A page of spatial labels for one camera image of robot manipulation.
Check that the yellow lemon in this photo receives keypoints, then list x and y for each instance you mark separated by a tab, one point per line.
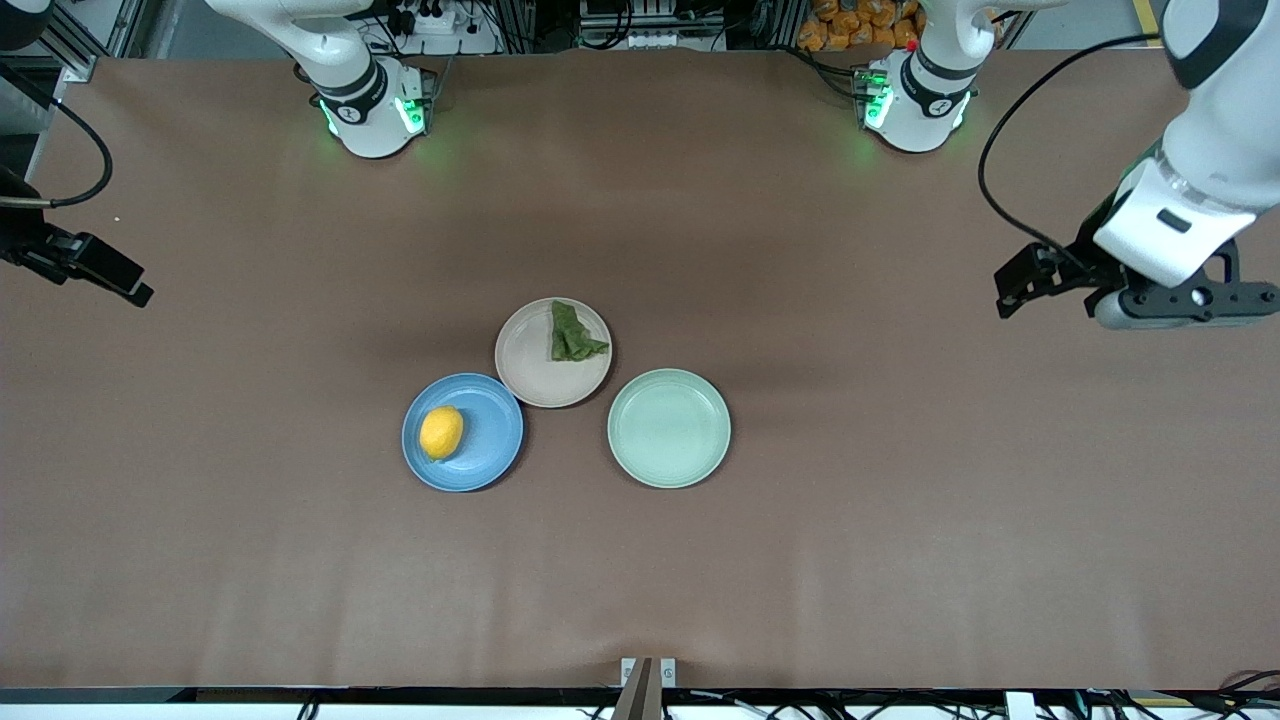
441	433

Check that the green lettuce leaf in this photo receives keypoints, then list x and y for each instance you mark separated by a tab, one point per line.
570	338

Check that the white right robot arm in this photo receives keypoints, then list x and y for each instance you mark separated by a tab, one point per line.
360	110

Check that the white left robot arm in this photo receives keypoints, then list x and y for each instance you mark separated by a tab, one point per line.
930	100

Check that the bag of orange fruit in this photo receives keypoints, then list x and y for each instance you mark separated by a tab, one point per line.
850	25

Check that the pale green plate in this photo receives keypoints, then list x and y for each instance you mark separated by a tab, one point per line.
668	428

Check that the white power strip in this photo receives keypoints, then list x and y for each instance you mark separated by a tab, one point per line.
440	20

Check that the blue plate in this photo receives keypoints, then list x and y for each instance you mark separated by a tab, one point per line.
490	440

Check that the pale beige plate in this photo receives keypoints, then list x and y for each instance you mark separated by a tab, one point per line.
530	365

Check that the brown table cover sheet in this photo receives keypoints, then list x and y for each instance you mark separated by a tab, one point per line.
640	580

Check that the brown camera mount post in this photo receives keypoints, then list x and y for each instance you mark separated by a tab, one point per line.
640	695

